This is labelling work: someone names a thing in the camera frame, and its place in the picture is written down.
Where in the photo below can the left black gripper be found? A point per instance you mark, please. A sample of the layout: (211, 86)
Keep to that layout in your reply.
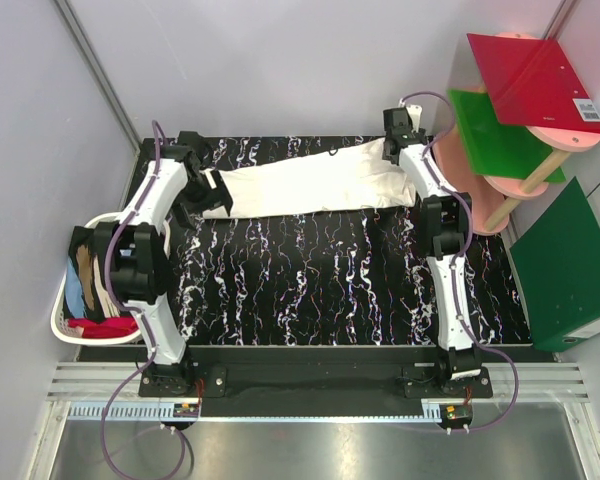
(217, 196)

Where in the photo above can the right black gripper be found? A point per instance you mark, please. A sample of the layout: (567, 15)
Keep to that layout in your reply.
(419, 131)

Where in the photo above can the white daisy t-shirt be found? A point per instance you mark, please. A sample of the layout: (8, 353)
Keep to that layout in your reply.
(354, 178)

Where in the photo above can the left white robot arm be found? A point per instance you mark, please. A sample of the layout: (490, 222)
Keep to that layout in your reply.
(168, 362)

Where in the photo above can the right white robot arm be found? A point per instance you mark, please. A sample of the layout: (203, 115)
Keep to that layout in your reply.
(444, 237)

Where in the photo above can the pink wooden shelf stand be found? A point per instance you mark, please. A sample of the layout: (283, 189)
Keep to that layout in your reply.
(495, 198)

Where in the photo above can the light green plastic folder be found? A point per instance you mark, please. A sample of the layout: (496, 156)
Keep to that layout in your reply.
(494, 149)

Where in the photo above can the black printed t-shirt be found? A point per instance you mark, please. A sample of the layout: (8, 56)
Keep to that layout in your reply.
(84, 293)

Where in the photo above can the black marble table mat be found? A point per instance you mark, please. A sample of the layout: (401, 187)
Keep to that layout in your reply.
(349, 278)

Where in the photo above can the red plastic folder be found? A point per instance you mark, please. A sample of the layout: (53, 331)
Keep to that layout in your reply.
(531, 82)

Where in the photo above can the red t-shirt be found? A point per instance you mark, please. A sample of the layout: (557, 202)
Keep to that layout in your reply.
(113, 327)

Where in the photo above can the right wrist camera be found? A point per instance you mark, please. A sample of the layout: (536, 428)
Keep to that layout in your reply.
(404, 119)

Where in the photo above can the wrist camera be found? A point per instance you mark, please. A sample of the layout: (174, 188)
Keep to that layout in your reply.
(404, 119)
(198, 143)

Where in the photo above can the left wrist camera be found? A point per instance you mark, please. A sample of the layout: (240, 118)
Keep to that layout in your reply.
(198, 143)

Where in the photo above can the corner aluminium post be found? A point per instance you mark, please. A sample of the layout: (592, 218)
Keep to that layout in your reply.
(79, 36)

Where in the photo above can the dark green ring binder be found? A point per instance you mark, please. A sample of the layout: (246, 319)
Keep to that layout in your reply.
(557, 261)

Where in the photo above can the grey slotted cable duct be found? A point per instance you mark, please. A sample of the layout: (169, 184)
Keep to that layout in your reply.
(135, 411)

